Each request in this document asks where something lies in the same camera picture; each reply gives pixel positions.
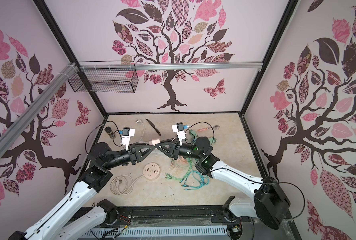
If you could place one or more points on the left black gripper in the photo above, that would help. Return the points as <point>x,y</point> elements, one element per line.
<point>135,153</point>

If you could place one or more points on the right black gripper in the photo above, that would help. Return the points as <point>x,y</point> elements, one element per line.
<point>175,150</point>

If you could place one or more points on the pink charger plug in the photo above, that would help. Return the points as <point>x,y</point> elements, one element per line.
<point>154,142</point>

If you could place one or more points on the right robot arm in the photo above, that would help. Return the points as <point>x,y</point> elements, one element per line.
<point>265,200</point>

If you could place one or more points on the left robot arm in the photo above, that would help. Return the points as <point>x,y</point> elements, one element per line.
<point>54,225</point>

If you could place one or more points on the round pink power strip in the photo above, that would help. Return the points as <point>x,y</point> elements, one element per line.
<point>151,171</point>

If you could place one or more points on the black knife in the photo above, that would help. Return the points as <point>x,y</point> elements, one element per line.
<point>154,126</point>

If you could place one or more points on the black cap spice bottle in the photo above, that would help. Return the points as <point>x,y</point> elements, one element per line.
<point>110,132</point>

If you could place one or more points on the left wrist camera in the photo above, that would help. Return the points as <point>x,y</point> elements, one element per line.
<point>127,133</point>

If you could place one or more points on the pink handled spoon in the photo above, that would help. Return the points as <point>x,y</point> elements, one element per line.
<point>216,127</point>

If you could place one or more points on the wire mesh basket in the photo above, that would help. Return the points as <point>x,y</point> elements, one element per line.
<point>105,77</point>

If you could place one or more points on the white vented cable duct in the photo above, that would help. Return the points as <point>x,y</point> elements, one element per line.
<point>159,233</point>

